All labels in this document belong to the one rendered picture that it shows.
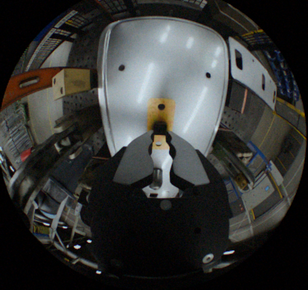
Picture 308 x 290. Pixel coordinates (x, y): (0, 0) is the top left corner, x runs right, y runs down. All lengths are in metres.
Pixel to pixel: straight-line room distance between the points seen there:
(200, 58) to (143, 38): 0.09
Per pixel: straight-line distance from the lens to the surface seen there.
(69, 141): 0.15
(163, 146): 0.15
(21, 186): 0.16
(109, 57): 0.16
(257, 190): 8.16
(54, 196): 0.67
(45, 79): 0.16
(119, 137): 0.17
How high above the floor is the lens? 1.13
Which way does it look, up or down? 58 degrees down
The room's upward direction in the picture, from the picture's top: 175 degrees counter-clockwise
